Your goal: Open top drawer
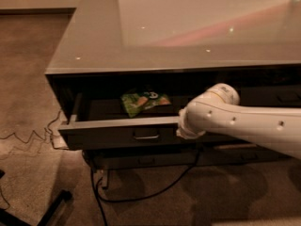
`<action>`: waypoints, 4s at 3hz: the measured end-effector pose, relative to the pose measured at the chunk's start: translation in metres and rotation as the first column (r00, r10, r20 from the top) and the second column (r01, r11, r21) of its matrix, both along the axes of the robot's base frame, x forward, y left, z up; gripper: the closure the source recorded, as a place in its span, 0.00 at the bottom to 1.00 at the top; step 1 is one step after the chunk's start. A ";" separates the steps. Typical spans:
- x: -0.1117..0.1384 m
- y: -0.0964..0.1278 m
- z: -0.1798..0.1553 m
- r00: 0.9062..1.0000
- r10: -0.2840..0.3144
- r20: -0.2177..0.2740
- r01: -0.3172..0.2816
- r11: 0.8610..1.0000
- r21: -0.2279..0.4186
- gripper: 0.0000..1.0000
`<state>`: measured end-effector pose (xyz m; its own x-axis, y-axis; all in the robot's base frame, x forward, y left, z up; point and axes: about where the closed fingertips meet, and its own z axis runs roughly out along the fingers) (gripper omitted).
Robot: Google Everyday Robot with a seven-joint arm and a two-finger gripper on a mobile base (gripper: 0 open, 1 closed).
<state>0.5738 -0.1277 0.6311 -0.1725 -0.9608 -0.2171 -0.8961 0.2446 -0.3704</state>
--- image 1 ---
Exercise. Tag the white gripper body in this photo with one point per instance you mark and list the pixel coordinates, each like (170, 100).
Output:
(185, 127)

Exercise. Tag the grey drawer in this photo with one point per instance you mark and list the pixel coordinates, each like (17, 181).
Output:
(273, 96)
(119, 160)
(236, 154)
(99, 124)

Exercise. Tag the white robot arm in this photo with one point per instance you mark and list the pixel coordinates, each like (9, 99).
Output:
(217, 110)

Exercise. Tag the grey cabinet with glossy top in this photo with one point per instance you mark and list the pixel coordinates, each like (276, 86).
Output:
(176, 47)

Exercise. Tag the green snack bag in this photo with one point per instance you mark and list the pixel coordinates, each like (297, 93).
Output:
(134, 102)

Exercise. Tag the black stand legs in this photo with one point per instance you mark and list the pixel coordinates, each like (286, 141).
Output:
(32, 198)

